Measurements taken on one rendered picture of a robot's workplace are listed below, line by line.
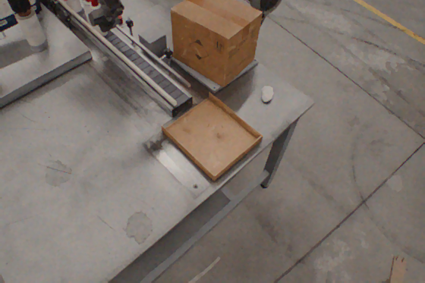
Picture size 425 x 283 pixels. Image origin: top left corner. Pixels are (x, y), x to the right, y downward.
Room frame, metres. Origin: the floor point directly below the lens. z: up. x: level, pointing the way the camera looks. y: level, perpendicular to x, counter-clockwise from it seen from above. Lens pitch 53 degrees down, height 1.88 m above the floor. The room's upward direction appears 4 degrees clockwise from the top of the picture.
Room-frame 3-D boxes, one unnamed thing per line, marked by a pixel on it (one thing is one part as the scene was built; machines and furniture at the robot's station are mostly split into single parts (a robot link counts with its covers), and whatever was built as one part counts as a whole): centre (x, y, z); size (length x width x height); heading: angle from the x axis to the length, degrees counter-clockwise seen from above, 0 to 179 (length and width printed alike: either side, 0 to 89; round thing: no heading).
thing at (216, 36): (1.15, 0.01, 0.99); 0.30 x 0.24 x 0.27; 55
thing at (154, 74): (1.40, 0.73, 0.86); 1.65 x 0.08 x 0.04; 47
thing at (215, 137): (0.72, 0.00, 0.85); 0.30 x 0.26 x 0.04; 47
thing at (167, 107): (1.40, 0.73, 0.85); 1.65 x 0.11 x 0.05; 47
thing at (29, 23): (1.14, 0.86, 1.03); 0.09 x 0.09 x 0.30
